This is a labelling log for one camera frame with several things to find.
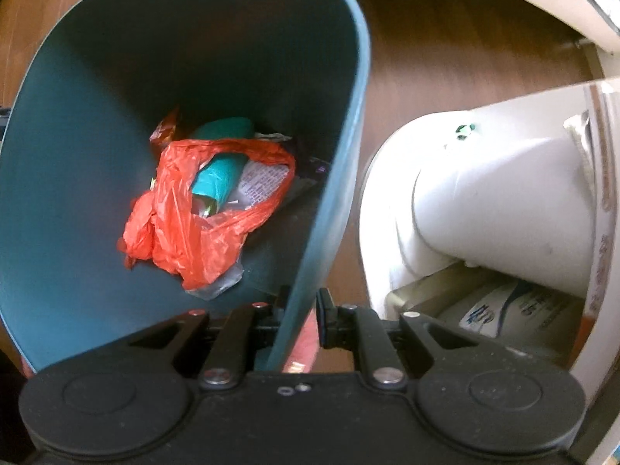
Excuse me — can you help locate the white purple snack wrapper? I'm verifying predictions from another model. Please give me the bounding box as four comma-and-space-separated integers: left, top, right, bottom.
225, 161, 289, 211

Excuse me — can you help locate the teal paper cup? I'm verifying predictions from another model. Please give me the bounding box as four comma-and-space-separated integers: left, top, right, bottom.
191, 118, 254, 217

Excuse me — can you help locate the red plastic bag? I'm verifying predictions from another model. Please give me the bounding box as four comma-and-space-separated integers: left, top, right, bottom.
117, 139, 295, 291

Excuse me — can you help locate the red snack packet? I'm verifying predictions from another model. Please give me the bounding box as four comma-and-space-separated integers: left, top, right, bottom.
149, 106, 180, 157

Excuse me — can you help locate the dark teal trash bin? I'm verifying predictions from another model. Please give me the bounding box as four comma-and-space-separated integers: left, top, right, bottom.
1, 0, 371, 370

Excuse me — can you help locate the person's right hand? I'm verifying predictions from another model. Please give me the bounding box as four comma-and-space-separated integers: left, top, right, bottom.
283, 308, 320, 374

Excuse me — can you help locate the white round stool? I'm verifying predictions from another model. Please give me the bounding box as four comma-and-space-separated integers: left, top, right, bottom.
358, 111, 595, 316

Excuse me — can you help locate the stack of books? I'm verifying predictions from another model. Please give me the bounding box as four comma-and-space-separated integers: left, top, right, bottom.
563, 78, 619, 404

